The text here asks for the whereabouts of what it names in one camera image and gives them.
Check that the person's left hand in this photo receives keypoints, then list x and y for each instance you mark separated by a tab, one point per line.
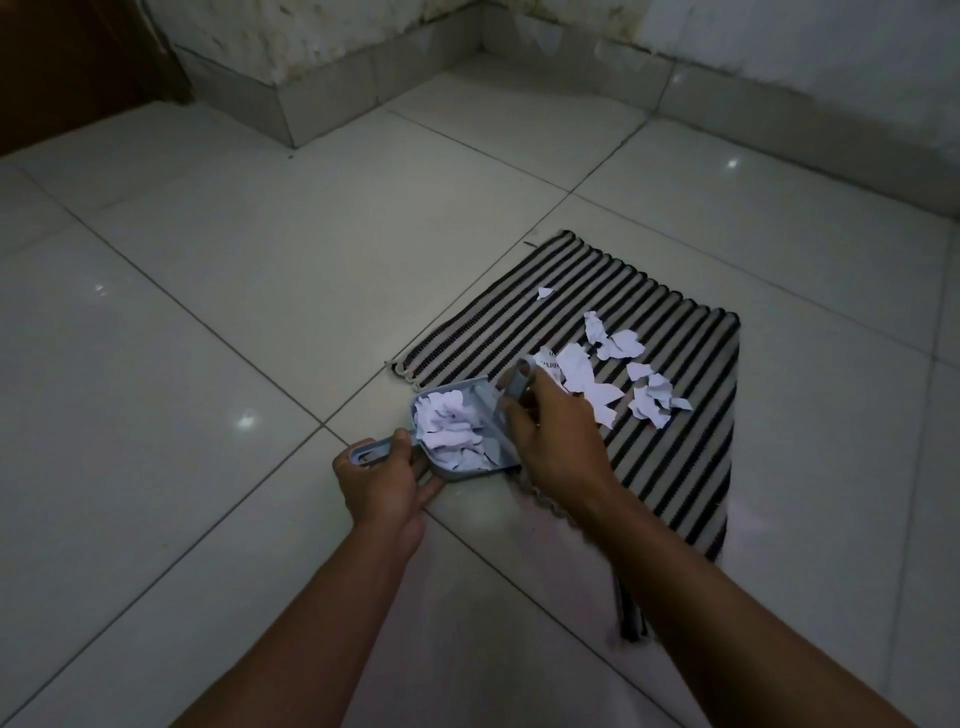
379	495

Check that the person's right hand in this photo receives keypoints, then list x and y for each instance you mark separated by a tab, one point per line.
559	450

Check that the person's right thumb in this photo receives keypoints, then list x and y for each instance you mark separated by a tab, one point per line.
512	414

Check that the person's left thumb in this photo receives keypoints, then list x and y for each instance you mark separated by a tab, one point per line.
430	495

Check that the small blue-grey hand brush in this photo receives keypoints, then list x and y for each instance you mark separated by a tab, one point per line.
517	377

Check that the blue-grey plastic dustpan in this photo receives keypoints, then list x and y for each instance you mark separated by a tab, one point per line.
491	448

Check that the person's right forearm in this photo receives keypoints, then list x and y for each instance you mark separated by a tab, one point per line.
720	630

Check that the person's left forearm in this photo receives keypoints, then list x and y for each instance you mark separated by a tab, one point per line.
315	637

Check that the heap of crumpled white paper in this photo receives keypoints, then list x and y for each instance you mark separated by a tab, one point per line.
450	424

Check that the scattered torn white paper scraps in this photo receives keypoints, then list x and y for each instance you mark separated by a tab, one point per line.
600	390

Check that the black and white striped mat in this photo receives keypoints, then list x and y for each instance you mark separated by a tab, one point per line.
675	487

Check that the dark brown wooden door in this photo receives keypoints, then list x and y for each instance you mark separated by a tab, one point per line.
60	67

